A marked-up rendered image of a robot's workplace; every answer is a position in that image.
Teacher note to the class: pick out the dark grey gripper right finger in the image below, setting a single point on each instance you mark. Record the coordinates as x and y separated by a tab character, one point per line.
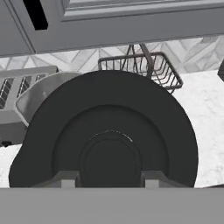
153	179

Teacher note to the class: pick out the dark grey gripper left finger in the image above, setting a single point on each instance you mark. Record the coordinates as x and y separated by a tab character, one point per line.
67	179

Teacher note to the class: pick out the clear blender jar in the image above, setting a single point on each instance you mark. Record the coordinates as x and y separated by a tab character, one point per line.
38	93

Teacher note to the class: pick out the grey toaster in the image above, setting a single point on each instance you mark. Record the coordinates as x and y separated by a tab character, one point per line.
14	96

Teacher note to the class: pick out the grey plain cupboard door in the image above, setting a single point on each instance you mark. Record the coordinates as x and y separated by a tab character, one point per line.
10	32

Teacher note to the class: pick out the grey wall cupboard door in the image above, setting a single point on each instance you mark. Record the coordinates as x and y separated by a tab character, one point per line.
128	23

